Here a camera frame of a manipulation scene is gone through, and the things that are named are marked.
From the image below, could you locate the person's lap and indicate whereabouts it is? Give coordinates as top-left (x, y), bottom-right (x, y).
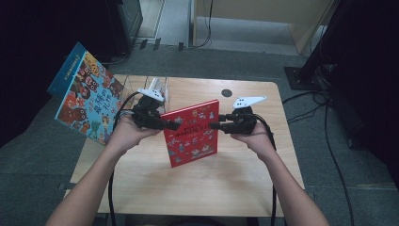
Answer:
top-left (93, 214), bottom-right (288, 226)

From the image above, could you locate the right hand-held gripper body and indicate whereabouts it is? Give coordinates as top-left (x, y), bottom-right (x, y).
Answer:
top-left (231, 95), bottom-right (268, 136)

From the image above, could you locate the white caterpillar picture book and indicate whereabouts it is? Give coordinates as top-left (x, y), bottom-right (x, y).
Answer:
top-left (148, 77), bottom-right (169, 104)

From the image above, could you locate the black metal stand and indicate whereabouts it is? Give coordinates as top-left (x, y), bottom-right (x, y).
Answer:
top-left (284, 0), bottom-right (350, 92)

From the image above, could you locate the dark cabinet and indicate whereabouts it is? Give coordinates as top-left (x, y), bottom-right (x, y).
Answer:
top-left (106, 0), bottom-right (144, 57)

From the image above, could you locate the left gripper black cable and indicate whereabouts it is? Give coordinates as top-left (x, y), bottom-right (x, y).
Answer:
top-left (106, 90), bottom-right (141, 226)

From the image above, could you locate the beige wooden cabinet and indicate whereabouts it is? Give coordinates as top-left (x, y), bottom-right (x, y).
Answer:
top-left (191, 0), bottom-right (339, 56)

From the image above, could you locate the dark blue monster picture book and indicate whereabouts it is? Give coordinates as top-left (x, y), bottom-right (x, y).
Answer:
top-left (46, 40), bottom-right (88, 99)

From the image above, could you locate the long black floor cable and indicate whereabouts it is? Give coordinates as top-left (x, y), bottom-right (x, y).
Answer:
top-left (323, 103), bottom-right (356, 226)

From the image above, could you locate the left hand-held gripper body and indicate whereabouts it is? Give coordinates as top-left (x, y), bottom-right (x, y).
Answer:
top-left (131, 88), bottom-right (166, 130)

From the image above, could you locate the hanging black cable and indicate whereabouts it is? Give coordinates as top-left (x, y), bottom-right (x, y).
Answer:
top-left (192, 0), bottom-right (215, 49)

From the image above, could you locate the red picture book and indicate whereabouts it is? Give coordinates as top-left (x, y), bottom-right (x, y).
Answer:
top-left (160, 99), bottom-right (221, 170)

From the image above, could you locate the thin black floor cable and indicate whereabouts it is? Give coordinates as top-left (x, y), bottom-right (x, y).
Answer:
top-left (99, 51), bottom-right (130, 66)

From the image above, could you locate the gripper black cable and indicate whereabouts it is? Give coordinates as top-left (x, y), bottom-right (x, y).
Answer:
top-left (106, 90), bottom-right (141, 226)
top-left (253, 113), bottom-right (279, 226)

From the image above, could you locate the person's left hand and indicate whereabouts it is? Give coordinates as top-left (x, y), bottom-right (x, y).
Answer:
top-left (107, 115), bottom-right (163, 155)

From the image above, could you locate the clear acrylic book rack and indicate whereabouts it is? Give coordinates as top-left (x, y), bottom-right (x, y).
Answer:
top-left (120, 74), bottom-right (170, 115)

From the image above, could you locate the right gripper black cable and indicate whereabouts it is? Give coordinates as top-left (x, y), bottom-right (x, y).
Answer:
top-left (253, 113), bottom-right (279, 226)

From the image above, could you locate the light blue animals picture book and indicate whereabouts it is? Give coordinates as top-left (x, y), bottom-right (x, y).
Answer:
top-left (54, 51), bottom-right (127, 146)

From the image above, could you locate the person's right hand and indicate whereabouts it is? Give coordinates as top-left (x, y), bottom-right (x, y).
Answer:
top-left (230, 121), bottom-right (278, 161)

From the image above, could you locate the dark curtain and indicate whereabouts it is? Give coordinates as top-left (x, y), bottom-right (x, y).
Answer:
top-left (326, 0), bottom-right (399, 183)
top-left (0, 0), bottom-right (111, 149)

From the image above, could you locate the looped black floor cable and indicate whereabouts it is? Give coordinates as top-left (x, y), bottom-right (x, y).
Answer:
top-left (281, 89), bottom-right (332, 125)

